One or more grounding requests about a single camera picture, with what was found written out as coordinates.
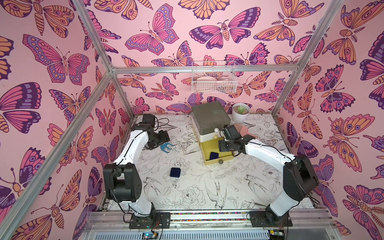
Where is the small navy brooch box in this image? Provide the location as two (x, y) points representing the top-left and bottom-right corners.
(209, 152), (219, 161)

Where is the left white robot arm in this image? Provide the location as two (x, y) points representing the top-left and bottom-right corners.
(103, 114), (170, 217)

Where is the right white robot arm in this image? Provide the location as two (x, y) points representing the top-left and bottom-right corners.
(219, 125), (319, 218)

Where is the white potted succulent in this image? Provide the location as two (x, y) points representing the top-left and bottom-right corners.
(232, 103), (251, 123)

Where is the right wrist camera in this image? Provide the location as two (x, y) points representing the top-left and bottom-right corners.
(223, 125), (242, 140)

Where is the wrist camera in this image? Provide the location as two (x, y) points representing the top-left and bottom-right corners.
(223, 125), (242, 140)
(142, 114), (156, 128)

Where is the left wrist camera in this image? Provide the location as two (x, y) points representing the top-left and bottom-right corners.
(142, 114), (156, 128)

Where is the three-drawer cabinet frame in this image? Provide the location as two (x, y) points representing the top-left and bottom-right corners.
(191, 101), (231, 142)

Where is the white wire basket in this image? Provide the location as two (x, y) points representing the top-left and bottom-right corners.
(191, 65), (238, 95)

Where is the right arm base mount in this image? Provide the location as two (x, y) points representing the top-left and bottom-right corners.
(248, 208), (293, 228)

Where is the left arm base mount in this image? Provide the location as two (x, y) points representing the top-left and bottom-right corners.
(129, 211), (171, 230)

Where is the aluminium front rail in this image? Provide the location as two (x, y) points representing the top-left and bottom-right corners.
(80, 209), (342, 240)

